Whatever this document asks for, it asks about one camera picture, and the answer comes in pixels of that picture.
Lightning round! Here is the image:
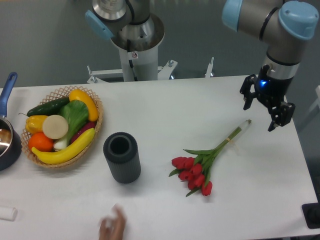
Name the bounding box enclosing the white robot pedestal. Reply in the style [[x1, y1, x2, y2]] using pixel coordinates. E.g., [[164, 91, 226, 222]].
[[111, 13, 165, 82]]

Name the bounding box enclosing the yellow banana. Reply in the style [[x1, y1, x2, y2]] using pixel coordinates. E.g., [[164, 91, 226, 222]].
[[31, 128, 96, 165]]

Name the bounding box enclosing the beige round disc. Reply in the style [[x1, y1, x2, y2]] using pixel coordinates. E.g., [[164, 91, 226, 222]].
[[42, 115, 69, 140]]

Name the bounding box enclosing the green bok choy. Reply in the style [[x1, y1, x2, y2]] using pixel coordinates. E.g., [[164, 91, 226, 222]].
[[53, 100, 89, 151]]

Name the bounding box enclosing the orange fruit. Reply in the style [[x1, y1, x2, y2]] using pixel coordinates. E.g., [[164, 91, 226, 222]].
[[28, 132, 54, 152]]

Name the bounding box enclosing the blue handled saucepan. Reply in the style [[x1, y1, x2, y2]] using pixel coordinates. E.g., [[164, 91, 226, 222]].
[[0, 72, 22, 171]]

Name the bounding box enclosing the black device at edge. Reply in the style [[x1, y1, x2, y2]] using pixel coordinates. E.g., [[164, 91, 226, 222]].
[[301, 202, 320, 229]]

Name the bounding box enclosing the white cylinder object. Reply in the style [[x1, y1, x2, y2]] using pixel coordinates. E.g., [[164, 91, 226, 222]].
[[0, 205, 18, 222]]

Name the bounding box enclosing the woven wicker basket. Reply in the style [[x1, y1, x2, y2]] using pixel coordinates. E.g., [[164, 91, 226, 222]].
[[20, 86, 104, 168]]

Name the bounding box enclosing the yellow squash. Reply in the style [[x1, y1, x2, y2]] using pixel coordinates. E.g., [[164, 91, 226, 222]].
[[69, 89, 99, 122]]

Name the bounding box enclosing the blurred human hand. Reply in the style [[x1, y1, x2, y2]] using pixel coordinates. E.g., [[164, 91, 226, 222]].
[[98, 204, 127, 240]]

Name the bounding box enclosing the white metal frame bracket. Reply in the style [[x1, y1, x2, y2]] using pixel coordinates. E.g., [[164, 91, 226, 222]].
[[86, 57, 215, 84]]

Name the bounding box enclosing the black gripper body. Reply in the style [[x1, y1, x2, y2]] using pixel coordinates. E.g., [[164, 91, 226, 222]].
[[254, 65, 293, 110]]

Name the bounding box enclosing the yellow bell pepper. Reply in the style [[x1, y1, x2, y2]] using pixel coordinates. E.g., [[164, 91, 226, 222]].
[[25, 115, 48, 135]]

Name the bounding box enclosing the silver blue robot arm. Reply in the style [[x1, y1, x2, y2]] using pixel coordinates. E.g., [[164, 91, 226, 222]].
[[85, 0, 320, 131]]

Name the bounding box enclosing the red tulip bouquet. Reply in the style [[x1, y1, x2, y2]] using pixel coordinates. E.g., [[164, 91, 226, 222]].
[[168, 119, 252, 197]]

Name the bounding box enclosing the green cucumber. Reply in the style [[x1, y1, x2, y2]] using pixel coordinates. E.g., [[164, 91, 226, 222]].
[[19, 97, 70, 117]]

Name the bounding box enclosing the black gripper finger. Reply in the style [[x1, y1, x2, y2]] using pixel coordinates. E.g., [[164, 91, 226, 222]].
[[239, 74, 257, 110], [267, 101, 295, 132]]

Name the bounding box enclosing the purple eggplant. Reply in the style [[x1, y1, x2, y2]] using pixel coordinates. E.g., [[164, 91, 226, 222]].
[[70, 121, 96, 144]]

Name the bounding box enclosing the dark grey ribbed vase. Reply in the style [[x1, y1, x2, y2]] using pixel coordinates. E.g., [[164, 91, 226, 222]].
[[103, 132, 141, 184]]

